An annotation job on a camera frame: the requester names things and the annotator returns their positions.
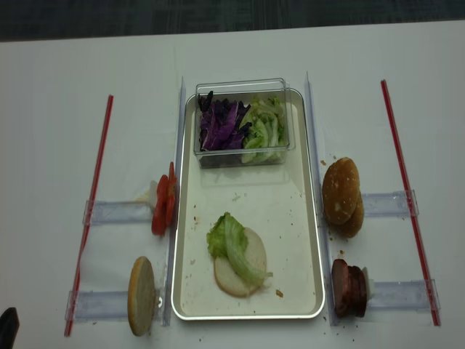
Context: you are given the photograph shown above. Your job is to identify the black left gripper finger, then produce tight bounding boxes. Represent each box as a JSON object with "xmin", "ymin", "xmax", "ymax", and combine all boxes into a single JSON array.
[{"xmin": 0, "ymin": 307, "xmax": 18, "ymax": 349}]

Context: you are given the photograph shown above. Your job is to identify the green lettuce leaf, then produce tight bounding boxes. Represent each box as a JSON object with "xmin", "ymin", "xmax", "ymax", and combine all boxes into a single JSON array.
[{"xmin": 206, "ymin": 212, "xmax": 273, "ymax": 286}]

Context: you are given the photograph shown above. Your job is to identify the clear tomato slider track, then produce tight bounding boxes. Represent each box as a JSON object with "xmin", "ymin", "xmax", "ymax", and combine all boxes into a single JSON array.
[{"xmin": 82, "ymin": 200, "xmax": 153, "ymax": 226}]

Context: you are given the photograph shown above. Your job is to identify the white tomato pusher block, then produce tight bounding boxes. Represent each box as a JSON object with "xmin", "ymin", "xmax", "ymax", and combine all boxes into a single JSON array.
[{"xmin": 147, "ymin": 180, "xmax": 158, "ymax": 211}]

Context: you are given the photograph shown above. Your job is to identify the red tomato slices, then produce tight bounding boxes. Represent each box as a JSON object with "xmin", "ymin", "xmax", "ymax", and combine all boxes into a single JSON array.
[{"xmin": 151, "ymin": 161, "xmax": 177, "ymax": 236}]

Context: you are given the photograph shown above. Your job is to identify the green lettuce pile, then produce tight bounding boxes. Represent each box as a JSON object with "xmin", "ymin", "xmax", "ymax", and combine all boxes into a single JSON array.
[{"xmin": 236, "ymin": 96, "xmax": 286, "ymax": 149}]

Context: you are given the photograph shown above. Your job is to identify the front meat patty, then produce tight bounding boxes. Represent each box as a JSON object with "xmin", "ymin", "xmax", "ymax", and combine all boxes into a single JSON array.
[{"xmin": 331, "ymin": 259, "xmax": 352, "ymax": 317}]

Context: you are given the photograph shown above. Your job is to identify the rear meat patties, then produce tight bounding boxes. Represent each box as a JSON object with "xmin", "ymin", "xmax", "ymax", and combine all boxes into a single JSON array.
[{"xmin": 348, "ymin": 266, "xmax": 368, "ymax": 318}]

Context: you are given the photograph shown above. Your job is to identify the red left guide rod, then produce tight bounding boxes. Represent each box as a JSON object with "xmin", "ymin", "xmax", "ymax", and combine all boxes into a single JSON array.
[{"xmin": 64, "ymin": 95, "xmax": 114, "ymax": 337}]

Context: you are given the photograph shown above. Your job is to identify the red guide rod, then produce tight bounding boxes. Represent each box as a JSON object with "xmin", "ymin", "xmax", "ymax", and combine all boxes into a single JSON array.
[
  {"xmin": 64, "ymin": 95, "xmax": 114, "ymax": 337},
  {"xmin": 380, "ymin": 79, "xmax": 442, "ymax": 326}
]

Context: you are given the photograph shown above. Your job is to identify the clear bun slider track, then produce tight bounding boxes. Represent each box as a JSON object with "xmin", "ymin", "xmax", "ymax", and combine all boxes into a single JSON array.
[
  {"xmin": 65, "ymin": 291, "xmax": 129, "ymax": 322},
  {"xmin": 362, "ymin": 190, "xmax": 419, "ymax": 218}
]

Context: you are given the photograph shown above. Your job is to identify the upright bun bottom slice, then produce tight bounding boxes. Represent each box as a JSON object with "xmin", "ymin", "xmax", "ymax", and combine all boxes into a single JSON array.
[{"xmin": 127, "ymin": 256, "xmax": 155, "ymax": 337}]

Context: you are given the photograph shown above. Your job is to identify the flat bun slice on tray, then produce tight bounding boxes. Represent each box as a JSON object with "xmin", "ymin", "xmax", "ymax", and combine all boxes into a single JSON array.
[{"xmin": 214, "ymin": 228, "xmax": 267, "ymax": 297}]

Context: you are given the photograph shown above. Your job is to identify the purple cabbage leaves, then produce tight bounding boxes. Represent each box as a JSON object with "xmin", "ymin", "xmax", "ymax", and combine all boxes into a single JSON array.
[{"xmin": 197, "ymin": 91, "xmax": 245, "ymax": 151}]

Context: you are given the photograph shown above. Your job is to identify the cream metal tray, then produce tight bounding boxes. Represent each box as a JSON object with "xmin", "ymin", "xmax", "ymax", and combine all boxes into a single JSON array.
[{"xmin": 171, "ymin": 90, "xmax": 325, "ymax": 321}]

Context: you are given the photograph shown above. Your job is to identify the clear plastic salad box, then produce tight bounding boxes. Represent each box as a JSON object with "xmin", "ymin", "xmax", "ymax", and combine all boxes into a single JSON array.
[{"xmin": 193, "ymin": 78, "xmax": 295, "ymax": 169}]

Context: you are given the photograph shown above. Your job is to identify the rear bun top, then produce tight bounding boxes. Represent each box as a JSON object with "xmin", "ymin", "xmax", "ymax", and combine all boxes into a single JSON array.
[{"xmin": 336, "ymin": 193, "xmax": 365, "ymax": 238}]

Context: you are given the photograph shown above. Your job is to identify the front bun top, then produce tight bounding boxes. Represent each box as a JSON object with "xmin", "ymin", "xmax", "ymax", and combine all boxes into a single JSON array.
[{"xmin": 322, "ymin": 157, "xmax": 360, "ymax": 225}]

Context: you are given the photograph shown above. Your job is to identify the white patty pusher block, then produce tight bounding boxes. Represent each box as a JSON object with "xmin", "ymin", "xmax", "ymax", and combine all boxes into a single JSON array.
[{"xmin": 362, "ymin": 267, "xmax": 375, "ymax": 300}]

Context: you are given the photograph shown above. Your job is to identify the clear patty slider track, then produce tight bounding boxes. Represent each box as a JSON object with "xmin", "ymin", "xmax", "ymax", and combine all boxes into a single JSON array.
[{"xmin": 367, "ymin": 279, "xmax": 441, "ymax": 311}]

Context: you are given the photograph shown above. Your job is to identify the clear bun top slider track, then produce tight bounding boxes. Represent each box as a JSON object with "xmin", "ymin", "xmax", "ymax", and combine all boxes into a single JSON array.
[{"xmin": 362, "ymin": 190, "xmax": 419, "ymax": 218}]

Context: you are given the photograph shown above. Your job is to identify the red right guide rod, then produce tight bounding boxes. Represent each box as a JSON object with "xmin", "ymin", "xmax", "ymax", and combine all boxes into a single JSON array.
[{"xmin": 380, "ymin": 79, "xmax": 442, "ymax": 326}]

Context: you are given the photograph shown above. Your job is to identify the clear left long rail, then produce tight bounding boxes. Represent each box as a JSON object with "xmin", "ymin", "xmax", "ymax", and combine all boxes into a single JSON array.
[{"xmin": 163, "ymin": 77, "xmax": 186, "ymax": 327}]

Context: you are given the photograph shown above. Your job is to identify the clear long rail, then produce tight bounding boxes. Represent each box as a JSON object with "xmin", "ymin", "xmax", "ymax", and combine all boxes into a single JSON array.
[
  {"xmin": 163, "ymin": 77, "xmax": 186, "ymax": 327},
  {"xmin": 304, "ymin": 73, "xmax": 339, "ymax": 326}
]

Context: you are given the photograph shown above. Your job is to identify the clear right long rail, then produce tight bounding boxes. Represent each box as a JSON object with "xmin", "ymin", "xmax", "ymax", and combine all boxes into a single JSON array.
[{"xmin": 304, "ymin": 73, "xmax": 339, "ymax": 326}]

